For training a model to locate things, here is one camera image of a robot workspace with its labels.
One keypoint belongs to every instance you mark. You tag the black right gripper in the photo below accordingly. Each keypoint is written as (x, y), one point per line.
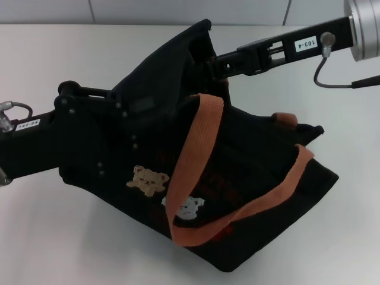
(282, 44)

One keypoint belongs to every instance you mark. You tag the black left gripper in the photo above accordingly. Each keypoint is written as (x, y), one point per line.
(74, 139)

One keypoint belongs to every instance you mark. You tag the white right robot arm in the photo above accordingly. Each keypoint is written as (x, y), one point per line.
(366, 29)

